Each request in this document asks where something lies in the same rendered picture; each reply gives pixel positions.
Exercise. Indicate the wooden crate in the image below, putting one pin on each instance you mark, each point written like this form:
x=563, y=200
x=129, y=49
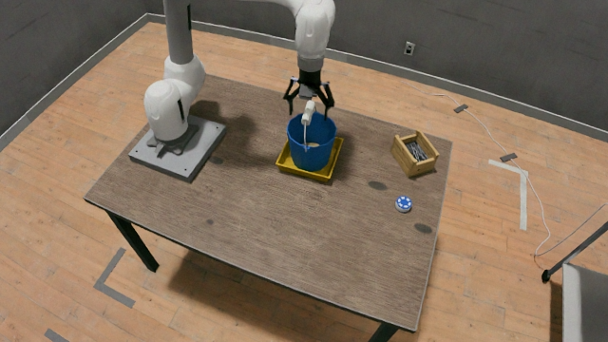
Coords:
x=403, y=148

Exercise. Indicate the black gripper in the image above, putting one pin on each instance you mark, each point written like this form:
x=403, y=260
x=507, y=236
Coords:
x=310, y=78

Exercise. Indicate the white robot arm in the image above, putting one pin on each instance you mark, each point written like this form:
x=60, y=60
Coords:
x=167, y=103

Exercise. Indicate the blue bucket with white handle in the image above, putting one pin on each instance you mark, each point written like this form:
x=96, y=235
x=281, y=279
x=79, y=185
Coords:
x=313, y=131

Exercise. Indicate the yellow shallow tray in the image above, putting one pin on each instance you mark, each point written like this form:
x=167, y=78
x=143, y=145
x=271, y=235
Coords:
x=285, y=162

